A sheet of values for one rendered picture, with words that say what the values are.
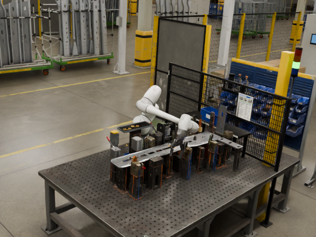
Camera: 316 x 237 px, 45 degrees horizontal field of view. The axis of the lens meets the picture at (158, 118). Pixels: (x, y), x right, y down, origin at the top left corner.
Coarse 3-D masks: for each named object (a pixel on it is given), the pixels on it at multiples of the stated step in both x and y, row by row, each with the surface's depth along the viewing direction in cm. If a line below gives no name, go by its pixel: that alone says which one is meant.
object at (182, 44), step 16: (160, 32) 678; (176, 32) 650; (192, 32) 625; (208, 32) 598; (160, 48) 686; (176, 48) 657; (192, 48) 631; (208, 48) 608; (160, 64) 695; (192, 64) 638; (160, 80) 703; (192, 80) 645; (160, 96) 711; (176, 96) 680; (192, 96) 654; (176, 112) 690
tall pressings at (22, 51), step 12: (0, 0) 931; (12, 0) 953; (0, 12) 941; (12, 12) 960; (24, 12) 981; (0, 24) 973; (12, 24) 968; (24, 24) 991; (0, 36) 956; (12, 36) 975; (24, 36) 1021; (0, 48) 963; (12, 48) 977; (24, 48) 1005; (0, 60) 941; (12, 60) 1014; (24, 60) 1006
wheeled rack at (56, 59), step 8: (40, 8) 1070; (112, 8) 1139; (112, 16) 1147; (112, 24) 1155; (48, 32) 1108; (56, 32) 1126; (112, 32) 1163; (112, 40) 1172; (112, 48) 1181; (48, 56) 1100; (56, 56) 1107; (72, 56) 1121; (80, 56) 1141; (88, 56) 1135; (96, 56) 1155; (104, 56) 1169; (112, 56) 1187
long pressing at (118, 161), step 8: (192, 136) 430; (200, 136) 431; (208, 136) 433; (216, 136) 434; (168, 144) 405; (192, 144) 409; (200, 144) 411; (136, 152) 381; (144, 152) 383; (160, 152) 385; (168, 152) 387; (112, 160) 362; (120, 160) 363; (144, 160) 367
